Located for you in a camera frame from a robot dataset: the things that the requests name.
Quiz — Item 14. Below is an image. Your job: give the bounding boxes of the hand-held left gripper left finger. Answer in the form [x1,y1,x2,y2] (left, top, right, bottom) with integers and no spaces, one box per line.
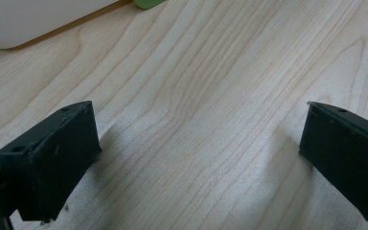
[0,100,103,223]

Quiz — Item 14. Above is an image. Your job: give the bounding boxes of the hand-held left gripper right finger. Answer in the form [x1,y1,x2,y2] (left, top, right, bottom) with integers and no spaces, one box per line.
[298,101,368,222]

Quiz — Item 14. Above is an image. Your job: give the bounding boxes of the white container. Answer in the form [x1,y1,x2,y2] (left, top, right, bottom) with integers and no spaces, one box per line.
[0,0,120,50]

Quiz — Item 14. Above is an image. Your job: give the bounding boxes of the green object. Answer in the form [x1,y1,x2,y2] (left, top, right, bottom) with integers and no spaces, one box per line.
[132,0,167,10]

